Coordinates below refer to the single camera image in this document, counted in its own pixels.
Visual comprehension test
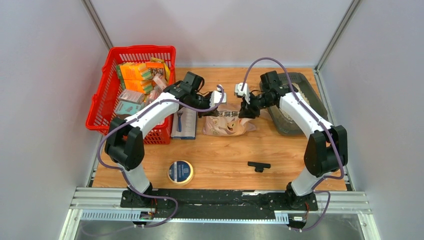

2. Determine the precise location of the razor blister pack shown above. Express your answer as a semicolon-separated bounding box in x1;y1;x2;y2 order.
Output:
170;107;198;140

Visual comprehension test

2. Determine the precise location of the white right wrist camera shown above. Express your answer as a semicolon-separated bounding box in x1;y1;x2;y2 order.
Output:
234;82;251;105

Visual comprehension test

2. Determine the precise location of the tape roll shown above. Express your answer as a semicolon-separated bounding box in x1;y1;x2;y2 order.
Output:
167;160;194;186

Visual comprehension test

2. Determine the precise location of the black T-shaped bracket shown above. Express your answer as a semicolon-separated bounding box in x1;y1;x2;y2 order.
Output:
247;161;271;173

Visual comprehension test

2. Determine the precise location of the orange green sponge pack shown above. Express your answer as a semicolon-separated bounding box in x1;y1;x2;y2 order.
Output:
117;62;152;81

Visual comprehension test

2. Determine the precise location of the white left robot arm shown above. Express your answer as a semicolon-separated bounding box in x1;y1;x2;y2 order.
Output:
101;71;227;208

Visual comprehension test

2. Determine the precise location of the red plastic basket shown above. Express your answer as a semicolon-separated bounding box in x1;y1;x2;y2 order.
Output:
85;45;177;136

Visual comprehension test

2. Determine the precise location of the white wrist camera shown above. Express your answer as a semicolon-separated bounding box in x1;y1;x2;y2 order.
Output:
234;82;251;105
210;84;227;108

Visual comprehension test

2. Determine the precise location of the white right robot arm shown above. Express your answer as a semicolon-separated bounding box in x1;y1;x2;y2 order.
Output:
234;71;348;210

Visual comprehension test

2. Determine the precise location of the teal box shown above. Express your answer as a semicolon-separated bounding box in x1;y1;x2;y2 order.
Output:
114;100;143;116

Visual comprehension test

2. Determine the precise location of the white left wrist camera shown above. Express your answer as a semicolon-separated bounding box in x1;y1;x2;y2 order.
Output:
210;84;227;108

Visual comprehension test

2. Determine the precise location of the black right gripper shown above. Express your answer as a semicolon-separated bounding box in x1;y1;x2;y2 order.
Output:
239;91;275;119

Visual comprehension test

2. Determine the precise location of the grey pink box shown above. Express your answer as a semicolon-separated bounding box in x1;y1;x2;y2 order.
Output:
118;89;146;104

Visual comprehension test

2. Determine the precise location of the white red wrapped pack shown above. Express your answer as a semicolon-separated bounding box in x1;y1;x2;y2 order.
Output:
152;73;169;93

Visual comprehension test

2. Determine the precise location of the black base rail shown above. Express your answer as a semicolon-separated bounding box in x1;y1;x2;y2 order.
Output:
120;188;318;220

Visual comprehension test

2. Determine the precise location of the dark grey litter box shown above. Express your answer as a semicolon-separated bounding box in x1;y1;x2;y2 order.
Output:
259;70;333;138

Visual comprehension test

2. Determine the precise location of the yellow orange snack pack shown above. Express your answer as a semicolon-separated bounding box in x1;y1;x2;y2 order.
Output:
145;57;171;82

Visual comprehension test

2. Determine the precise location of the pink cat litter bag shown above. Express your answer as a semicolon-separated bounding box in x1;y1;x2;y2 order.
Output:
202;103;257;137

